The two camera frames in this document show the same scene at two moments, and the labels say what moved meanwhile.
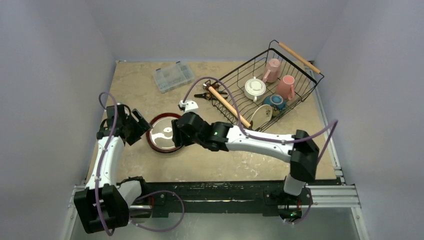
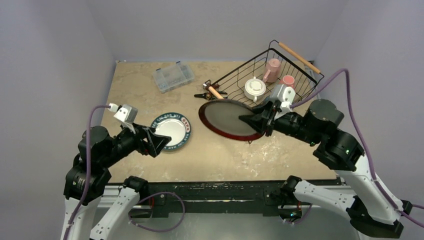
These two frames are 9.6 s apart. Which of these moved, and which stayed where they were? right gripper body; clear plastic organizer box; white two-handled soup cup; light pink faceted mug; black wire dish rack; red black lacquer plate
Moved: red black lacquer plate; right gripper body
Stayed: black wire dish rack; clear plastic organizer box; white two-handled soup cup; light pink faceted mug
